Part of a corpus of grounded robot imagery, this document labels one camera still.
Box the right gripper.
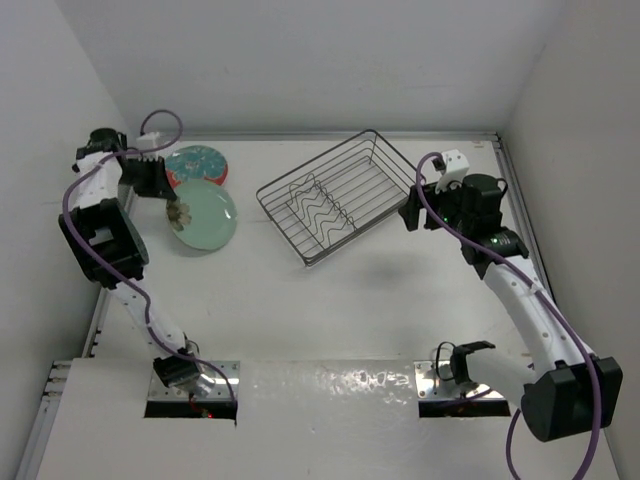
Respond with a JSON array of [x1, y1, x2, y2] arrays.
[[398, 173, 472, 236]]

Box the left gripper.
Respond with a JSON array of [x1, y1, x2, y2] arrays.
[[120, 155, 178, 200]]

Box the red and teal plate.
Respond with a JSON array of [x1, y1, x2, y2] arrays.
[[165, 145, 229, 188]]

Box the green flower plate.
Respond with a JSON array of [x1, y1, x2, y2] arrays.
[[165, 179, 238, 251]]

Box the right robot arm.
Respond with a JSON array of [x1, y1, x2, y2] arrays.
[[399, 174, 623, 442]]

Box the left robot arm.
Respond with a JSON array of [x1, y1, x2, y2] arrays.
[[58, 128, 202, 394]]

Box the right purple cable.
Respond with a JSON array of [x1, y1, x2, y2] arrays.
[[416, 151, 601, 480]]

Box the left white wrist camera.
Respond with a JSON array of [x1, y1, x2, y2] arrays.
[[135, 131, 164, 150]]

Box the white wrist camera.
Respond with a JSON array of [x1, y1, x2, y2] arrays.
[[135, 131, 164, 150], [432, 149, 470, 193]]

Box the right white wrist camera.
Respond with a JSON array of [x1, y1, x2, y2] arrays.
[[432, 149, 470, 193]]

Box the grey wire dish rack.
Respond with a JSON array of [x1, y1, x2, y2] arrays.
[[256, 129, 416, 267]]

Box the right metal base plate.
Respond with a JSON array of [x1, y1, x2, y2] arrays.
[[414, 360, 504, 402]]

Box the metal base plate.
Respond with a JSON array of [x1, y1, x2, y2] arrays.
[[147, 361, 241, 402], [414, 360, 504, 402]]

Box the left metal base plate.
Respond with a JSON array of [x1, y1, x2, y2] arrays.
[[147, 361, 241, 402]]

